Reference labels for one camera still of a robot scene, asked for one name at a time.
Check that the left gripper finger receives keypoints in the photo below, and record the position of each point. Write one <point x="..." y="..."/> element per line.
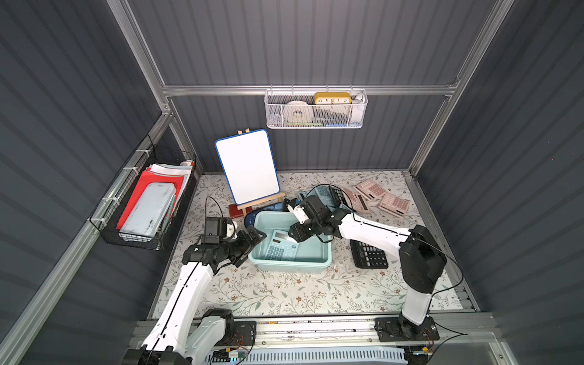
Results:
<point x="254" y="236"/>
<point x="240" y="256"/>

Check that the mint green storage box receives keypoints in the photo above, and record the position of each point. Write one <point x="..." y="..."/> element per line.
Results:
<point x="313" y="256"/>

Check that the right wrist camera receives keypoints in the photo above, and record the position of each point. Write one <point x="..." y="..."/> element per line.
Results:
<point x="298" y="212"/>

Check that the pink calculator back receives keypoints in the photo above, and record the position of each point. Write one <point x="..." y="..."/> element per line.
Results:
<point x="371" y="190"/>

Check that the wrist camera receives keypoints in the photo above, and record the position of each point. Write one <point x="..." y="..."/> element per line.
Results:
<point x="298" y="212"/>
<point x="218" y="230"/>

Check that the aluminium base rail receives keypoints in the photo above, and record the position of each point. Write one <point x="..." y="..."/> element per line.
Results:
<point x="359" y="330"/>

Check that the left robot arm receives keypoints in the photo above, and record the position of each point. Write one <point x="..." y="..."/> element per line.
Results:
<point x="170" y="341"/>

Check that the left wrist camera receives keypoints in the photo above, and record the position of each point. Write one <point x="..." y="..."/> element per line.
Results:
<point x="218" y="230"/>

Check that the grey document case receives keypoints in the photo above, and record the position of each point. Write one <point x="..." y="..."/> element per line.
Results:
<point x="149" y="213"/>

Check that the blue framed whiteboard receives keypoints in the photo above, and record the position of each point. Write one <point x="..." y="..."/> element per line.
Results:
<point x="232" y="156"/>

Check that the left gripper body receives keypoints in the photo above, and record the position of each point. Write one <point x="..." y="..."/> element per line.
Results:
<point x="244" y="239"/>

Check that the red folder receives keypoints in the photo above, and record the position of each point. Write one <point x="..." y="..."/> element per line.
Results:
<point x="178" y="176"/>

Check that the teal calculator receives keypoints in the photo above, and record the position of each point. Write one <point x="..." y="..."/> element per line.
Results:
<point x="325" y="196"/>
<point x="281" y="247"/>

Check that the teal calculator back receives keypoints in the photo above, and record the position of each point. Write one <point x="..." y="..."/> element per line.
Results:
<point x="325" y="196"/>

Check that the white mesh wall basket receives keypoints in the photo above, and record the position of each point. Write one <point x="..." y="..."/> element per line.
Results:
<point x="350" y="116"/>

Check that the black wire wall basket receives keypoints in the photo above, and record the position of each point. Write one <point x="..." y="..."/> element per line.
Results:
<point x="111" y="208"/>

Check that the pink calculator middle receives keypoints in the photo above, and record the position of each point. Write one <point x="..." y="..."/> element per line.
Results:
<point x="356" y="201"/>

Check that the pink calculator far right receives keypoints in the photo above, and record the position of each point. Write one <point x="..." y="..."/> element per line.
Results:
<point x="394" y="205"/>

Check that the blue dinosaur pencil case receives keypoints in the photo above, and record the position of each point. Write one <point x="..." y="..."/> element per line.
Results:
<point x="250" y="219"/>

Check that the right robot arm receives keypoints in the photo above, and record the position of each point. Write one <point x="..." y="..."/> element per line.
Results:
<point x="421" y="260"/>

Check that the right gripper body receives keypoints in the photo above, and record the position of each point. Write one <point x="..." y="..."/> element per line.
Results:
<point x="303" y="230"/>

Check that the black calculator front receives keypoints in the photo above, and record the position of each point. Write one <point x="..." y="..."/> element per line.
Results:
<point x="368" y="257"/>

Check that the white tape roll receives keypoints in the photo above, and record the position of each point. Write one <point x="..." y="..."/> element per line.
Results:
<point x="298" y="112"/>

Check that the pink calculator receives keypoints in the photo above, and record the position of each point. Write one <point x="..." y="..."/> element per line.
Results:
<point x="394" y="205"/>
<point x="371" y="190"/>
<point x="356" y="201"/>

